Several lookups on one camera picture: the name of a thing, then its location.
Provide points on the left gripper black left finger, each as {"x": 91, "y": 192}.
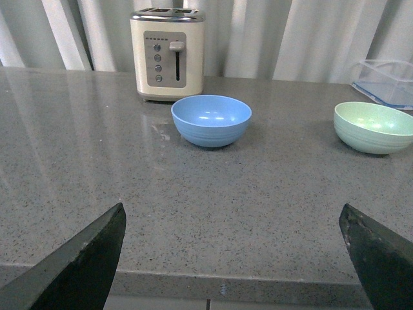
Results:
{"x": 78, "y": 275}

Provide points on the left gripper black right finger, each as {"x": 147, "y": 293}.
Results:
{"x": 382, "y": 259}

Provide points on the green bowl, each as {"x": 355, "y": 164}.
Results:
{"x": 372, "y": 128}

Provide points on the blue bowl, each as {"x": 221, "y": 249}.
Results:
{"x": 210, "y": 120}

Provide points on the clear plastic food container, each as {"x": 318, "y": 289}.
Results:
{"x": 387, "y": 82}

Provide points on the white curtain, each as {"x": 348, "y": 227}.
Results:
{"x": 315, "y": 41}

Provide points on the cream two-slot toaster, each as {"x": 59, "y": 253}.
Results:
{"x": 168, "y": 47}

